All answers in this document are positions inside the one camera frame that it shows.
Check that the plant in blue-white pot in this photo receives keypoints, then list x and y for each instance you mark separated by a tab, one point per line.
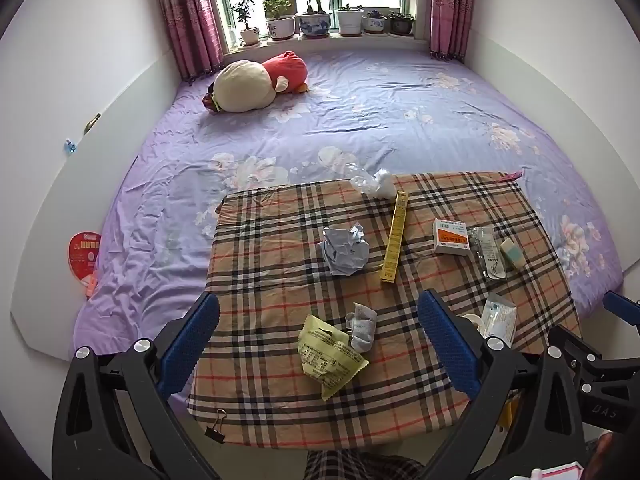
314	25

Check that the black binder clip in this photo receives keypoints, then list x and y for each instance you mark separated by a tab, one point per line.
215	432

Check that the crumpled clear plastic wrap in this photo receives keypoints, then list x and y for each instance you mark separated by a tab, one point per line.
361	180

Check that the purple floral bedsheet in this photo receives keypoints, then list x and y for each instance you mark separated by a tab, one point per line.
375	110

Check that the succulent in dark pot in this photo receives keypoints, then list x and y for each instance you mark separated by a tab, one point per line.
401	25

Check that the succulent in blue-white pot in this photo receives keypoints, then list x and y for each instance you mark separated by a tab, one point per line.
375	24

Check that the pink clip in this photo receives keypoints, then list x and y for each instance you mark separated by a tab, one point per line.
515	175

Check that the clear printed plastic package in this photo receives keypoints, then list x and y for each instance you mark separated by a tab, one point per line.
487	255

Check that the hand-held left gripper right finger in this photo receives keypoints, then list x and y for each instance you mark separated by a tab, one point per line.
447	340

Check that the beige plaid cloth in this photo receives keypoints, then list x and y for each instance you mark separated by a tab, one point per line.
280	270

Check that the grey and white wad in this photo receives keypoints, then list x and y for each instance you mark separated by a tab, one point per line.
362	327

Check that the clear packet with white contents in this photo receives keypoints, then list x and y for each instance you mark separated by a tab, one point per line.
500	317

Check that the white box with orange label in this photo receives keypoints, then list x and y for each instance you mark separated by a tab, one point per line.
450	237

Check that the pale blue paper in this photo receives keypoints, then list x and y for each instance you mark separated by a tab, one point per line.
342	252

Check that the red hand fan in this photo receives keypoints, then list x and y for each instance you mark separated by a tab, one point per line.
82	255

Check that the small white round object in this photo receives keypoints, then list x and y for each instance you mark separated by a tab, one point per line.
472	319

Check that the small blue wall hook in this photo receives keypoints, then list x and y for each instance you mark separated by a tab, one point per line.
70	146

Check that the red and cream plush toy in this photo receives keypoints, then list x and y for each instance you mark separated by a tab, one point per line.
240	85

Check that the bonsai in white pot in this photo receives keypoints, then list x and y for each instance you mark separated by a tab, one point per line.
249	35

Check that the crumpled white tissue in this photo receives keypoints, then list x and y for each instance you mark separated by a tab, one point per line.
384	185

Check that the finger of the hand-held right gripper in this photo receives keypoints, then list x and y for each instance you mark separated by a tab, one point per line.
620	304
575	342

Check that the long yellow box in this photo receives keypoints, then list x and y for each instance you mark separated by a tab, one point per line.
395	240

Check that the leafy plant in white pot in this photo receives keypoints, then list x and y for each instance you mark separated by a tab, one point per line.
280	27

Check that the succulent in white pot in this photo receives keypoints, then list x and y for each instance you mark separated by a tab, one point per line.
350	22

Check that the plaid pajama pants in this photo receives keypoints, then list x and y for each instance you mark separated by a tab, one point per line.
350	467

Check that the white and green block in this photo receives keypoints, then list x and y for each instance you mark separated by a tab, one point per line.
511	252

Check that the pink patterned curtain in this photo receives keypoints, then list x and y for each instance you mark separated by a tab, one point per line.
450	10
185	20

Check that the yellow-green plastic bag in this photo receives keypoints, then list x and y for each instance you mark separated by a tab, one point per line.
325	355

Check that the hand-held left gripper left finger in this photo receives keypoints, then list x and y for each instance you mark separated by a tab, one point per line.
192	340

